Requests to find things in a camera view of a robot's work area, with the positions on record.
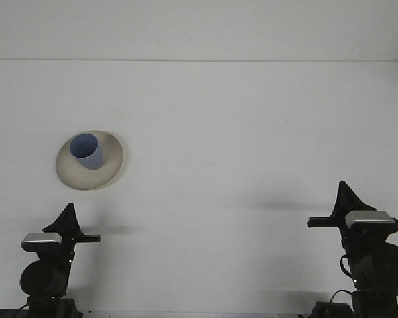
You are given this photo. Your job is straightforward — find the pale blue cup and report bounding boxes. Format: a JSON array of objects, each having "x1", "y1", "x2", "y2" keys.
[{"x1": 68, "y1": 132, "x2": 105, "y2": 171}]

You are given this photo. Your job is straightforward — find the pale round plate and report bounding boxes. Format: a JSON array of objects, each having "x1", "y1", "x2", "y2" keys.
[{"x1": 55, "y1": 129, "x2": 125, "y2": 192}]

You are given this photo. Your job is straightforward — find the pale grey camera box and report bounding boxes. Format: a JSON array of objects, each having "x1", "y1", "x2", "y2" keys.
[
  {"x1": 344, "y1": 209, "x2": 397, "y2": 230},
  {"x1": 20, "y1": 232, "x2": 64, "y2": 252}
]

